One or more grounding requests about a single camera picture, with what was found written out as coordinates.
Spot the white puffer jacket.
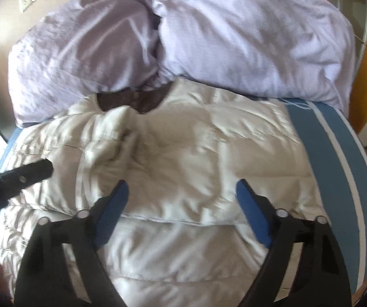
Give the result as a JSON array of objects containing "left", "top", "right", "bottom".
[{"left": 0, "top": 78, "right": 328, "bottom": 307}]

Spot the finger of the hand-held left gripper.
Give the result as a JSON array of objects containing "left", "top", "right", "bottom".
[{"left": 0, "top": 158, "right": 53, "bottom": 218}]

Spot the frosted glass door panel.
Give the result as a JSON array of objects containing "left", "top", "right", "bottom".
[{"left": 331, "top": 0, "right": 367, "bottom": 71}]

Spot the blue white striped bedsheet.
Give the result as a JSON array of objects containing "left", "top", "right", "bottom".
[{"left": 0, "top": 97, "right": 367, "bottom": 307}]

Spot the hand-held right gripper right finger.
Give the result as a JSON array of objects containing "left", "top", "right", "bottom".
[{"left": 236, "top": 178, "right": 352, "bottom": 307}]

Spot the lilac duvet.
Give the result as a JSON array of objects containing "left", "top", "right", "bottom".
[{"left": 7, "top": 0, "right": 357, "bottom": 128}]

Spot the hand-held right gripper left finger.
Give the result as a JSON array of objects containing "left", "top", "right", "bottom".
[{"left": 14, "top": 179, "right": 129, "bottom": 307}]

